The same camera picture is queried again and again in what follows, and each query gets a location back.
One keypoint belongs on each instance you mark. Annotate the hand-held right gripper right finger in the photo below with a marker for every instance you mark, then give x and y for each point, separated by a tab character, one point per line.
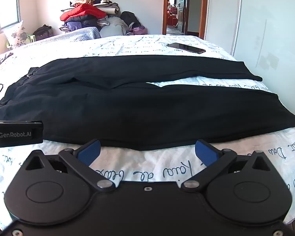
206	152

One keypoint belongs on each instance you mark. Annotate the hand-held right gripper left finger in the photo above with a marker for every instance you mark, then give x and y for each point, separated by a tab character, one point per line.
89	150

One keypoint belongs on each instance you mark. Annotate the black pants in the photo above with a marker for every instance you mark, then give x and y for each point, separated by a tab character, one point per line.
137	108

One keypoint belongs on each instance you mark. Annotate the white script-printed bed sheet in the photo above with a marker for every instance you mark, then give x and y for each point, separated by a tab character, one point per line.
150	167

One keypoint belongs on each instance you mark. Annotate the purple floral cloth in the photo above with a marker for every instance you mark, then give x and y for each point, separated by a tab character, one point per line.
0	60

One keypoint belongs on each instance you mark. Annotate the green plastic stool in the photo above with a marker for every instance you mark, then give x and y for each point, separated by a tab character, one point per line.
32	38

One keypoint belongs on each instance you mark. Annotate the white floral pillow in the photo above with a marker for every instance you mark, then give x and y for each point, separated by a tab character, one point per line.
16	35

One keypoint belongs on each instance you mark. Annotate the black duffel bag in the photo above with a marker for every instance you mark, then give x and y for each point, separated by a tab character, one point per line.
43	33

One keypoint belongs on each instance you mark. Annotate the black smartphone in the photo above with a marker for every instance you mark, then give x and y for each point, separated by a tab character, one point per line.
186	48

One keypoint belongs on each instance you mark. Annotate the light blue knitted blanket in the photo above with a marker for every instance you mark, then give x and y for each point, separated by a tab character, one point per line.
83	34

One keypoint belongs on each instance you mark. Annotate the grey fabric bag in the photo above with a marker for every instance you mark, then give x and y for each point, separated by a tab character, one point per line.
111	28

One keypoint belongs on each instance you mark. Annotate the navy puffer jacket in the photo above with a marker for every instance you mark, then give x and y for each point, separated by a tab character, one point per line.
81	24

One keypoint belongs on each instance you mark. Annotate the pink cloth bundle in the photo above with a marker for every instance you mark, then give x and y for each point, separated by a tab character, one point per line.
139	30

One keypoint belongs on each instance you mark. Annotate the white wardrobe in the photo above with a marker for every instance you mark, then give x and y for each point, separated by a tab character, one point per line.
260	29

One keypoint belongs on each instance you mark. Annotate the black backpack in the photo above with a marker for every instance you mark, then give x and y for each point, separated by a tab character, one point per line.
130	19

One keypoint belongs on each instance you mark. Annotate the red puffer jacket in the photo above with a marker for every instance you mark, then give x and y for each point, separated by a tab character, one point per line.
83	11

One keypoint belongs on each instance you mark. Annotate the beige folded clothes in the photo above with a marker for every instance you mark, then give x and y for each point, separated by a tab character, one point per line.
88	0

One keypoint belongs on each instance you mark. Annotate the wooden door frame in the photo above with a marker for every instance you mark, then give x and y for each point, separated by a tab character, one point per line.
165	7

